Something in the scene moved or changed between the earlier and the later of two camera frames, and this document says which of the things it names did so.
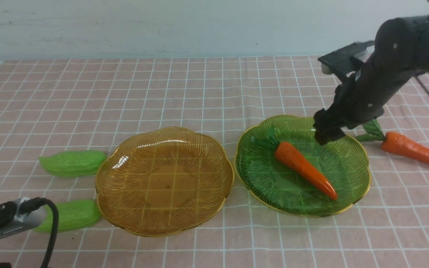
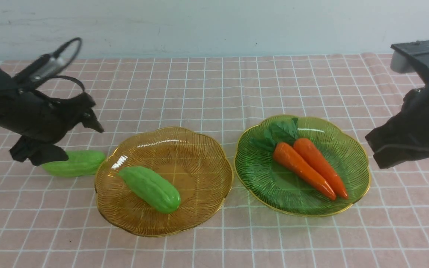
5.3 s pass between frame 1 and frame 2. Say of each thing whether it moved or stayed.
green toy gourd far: stayed
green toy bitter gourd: moved
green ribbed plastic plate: stayed
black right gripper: moved
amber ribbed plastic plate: stayed
